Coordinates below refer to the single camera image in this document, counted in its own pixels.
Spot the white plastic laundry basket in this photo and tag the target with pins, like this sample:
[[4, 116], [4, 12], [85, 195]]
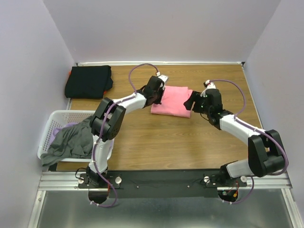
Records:
[[59, 119]]

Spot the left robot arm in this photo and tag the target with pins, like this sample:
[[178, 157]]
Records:
[[109, 116]]

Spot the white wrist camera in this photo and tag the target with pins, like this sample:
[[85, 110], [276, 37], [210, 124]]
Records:
[[163, 79], [208, 85]]

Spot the lavender t shirt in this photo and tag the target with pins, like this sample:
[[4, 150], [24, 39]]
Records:
[[74, 140]]

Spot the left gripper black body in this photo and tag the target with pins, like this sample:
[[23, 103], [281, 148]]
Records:
[[157, 96]]

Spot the white wall base trim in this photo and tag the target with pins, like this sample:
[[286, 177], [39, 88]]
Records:
[[157, 63]]

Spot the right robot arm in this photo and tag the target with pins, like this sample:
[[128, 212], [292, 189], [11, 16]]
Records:
[[265, 155]]

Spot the grey t shirt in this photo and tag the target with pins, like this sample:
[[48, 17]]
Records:
[[46, 159]]

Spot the black folded t shirt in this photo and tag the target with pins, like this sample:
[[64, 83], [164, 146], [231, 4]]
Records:
[[90, 82]]

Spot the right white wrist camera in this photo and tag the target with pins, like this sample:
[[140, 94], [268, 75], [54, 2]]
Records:
[[208, 85]]

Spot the pink t shirt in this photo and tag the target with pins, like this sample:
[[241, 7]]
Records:
[[172, 102]]

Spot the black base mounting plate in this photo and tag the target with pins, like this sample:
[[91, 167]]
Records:
[[163, 192]]

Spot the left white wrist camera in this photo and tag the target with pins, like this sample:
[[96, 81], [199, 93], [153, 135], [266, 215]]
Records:
[[163, 79]]

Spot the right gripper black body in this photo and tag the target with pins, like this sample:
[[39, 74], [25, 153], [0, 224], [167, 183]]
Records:
[[200, 106]]

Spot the aluminium extrusion rail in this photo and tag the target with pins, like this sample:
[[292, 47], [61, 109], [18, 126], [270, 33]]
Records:
[[71, 180]]

